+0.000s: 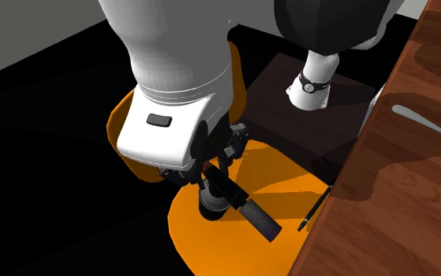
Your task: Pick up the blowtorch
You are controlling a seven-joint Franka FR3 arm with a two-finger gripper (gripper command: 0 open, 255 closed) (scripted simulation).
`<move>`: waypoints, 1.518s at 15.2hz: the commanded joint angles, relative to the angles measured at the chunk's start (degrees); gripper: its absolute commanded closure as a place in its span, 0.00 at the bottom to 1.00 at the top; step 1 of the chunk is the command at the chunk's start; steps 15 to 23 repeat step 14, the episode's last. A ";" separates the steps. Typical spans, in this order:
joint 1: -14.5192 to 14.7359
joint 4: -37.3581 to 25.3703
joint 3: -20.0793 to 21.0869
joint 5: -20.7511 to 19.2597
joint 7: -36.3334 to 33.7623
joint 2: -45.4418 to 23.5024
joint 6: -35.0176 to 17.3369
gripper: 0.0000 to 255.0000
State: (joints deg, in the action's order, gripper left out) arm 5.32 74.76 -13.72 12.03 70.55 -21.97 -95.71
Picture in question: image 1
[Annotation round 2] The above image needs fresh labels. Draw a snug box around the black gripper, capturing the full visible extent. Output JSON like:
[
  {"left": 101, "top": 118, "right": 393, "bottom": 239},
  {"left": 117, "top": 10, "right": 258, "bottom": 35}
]
[{"left": 159, "top": 114, "right": 284, "bottom": 243}]

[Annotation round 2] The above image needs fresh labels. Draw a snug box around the dark robot stand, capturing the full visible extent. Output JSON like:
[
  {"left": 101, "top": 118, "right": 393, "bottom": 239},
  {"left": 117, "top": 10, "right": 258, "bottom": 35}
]
[{"left": 241, "top": 52, "right": 378, "bottom": 185}]

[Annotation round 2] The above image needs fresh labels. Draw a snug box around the grey cutlery piece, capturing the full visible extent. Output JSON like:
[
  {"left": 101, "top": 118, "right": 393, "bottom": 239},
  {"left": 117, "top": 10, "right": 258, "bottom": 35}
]
[{"left": 391, "top": 103, "right": 441, "bottom": 145}]

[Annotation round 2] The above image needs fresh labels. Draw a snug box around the black pen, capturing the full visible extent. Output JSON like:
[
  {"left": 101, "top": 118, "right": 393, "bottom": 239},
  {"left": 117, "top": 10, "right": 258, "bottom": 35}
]
[{"left": 297, "top": 185, "right": 333, "bottom": 233}]

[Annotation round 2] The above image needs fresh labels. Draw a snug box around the brown wooden table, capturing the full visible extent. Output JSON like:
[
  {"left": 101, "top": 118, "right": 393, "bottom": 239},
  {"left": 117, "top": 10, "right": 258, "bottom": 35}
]
[{"left": 287, "top": 0, "right": 441, "bottom": 276}]

